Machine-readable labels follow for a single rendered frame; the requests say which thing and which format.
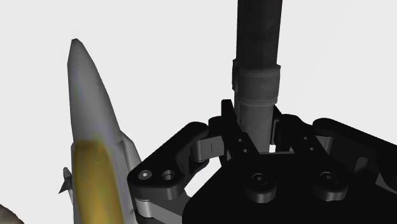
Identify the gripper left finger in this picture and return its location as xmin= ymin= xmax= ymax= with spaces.
xmin=127 ymin=99 xmax=277 ymax=220

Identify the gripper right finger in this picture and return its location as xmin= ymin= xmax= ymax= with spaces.
xmin=270 ymin=106 xmax=397 ymax=203

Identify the dark grey cylindrical marker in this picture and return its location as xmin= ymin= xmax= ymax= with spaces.
xmin=232 ymin=0 xmax=284 ymax=153

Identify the grey toy jet yellow canopy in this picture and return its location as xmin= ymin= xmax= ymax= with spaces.
xmin=58 ymin=38 xmax=143 ymax=224

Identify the grey brown rounded object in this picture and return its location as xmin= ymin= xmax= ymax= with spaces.
xmin=0 ymin=204 xmax=25 ymax=224

